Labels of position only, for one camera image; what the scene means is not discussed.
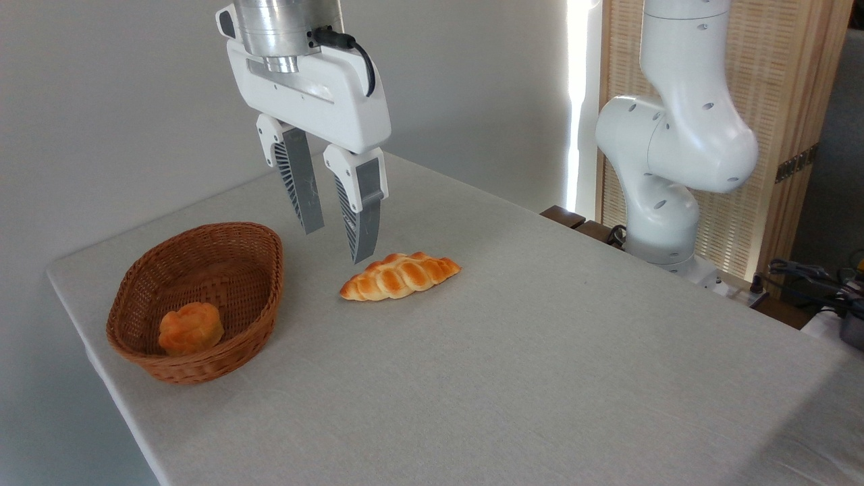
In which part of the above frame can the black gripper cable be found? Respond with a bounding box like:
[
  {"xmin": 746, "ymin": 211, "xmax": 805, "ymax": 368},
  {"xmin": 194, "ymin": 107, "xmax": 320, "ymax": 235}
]
[{"xmin": 312, "ymin": 27, "xmax": 377, "ymax": 97}]

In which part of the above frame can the brown woven wicker basket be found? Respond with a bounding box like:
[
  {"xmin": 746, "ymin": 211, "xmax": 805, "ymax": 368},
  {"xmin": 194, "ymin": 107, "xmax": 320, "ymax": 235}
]
[{"xmin": 106, "ymin": 222, "xmax": 285, "ymax": 386}]

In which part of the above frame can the light grey tablecloth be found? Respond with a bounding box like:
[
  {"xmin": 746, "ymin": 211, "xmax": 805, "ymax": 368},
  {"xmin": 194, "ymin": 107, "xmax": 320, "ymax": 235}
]
[{"xmin": 46, "ymin": 150, "xmax": 864, "ymax": 486}]

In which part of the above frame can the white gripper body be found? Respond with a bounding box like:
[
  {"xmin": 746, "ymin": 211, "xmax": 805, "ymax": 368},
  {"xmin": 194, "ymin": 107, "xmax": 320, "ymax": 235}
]
[{"xmin": 225, "ymin": 38, "xmax": 392, "ymax": 155}]

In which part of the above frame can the braided golden bread loaf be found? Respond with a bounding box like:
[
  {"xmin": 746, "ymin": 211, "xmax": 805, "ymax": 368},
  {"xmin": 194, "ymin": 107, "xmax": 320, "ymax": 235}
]
[{"xmin": 339, "ymin": 252, "xmax": 462, "ymax": 302}]

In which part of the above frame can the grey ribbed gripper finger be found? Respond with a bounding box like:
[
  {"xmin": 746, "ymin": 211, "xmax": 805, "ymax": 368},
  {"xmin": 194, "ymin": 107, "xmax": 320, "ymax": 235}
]
[
  {"xmin": 255, "ymin": 113, "xmax": 325, "ymax": 236},
  {"xmin": 323, "ymin": 144, "xmax": 389, "ymax": 265}
]

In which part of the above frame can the dark wooden block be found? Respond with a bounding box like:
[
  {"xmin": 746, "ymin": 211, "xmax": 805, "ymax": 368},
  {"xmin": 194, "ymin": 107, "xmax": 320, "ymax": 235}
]
[
  {"xmin": 539, "ymin": 205, "xmax": 587, "ymax": 230},
  {"xmin": 574, "ymin": 219, "xmax": 628, "ymax": 251}
]

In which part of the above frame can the round orange bread bun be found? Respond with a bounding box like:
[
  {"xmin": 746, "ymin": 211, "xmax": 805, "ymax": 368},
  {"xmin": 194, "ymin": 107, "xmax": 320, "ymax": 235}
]
[{"xmin": 158, "ymin": 302, "xmax": 225, "ymax": 357}]

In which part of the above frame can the wooden bamboo folding screen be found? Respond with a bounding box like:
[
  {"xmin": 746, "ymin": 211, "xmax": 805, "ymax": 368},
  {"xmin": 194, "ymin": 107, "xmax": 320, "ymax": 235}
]
[{"xmin": 597, "ymin": 0, "xmax": 855, "ymax": 298}]

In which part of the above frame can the black cable bundle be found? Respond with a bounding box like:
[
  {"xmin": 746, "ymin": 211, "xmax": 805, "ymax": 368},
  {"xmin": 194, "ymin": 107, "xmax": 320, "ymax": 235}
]
[{"xmin": 768, "ymin": 258, "xmax": 864, "ymax": 318}]

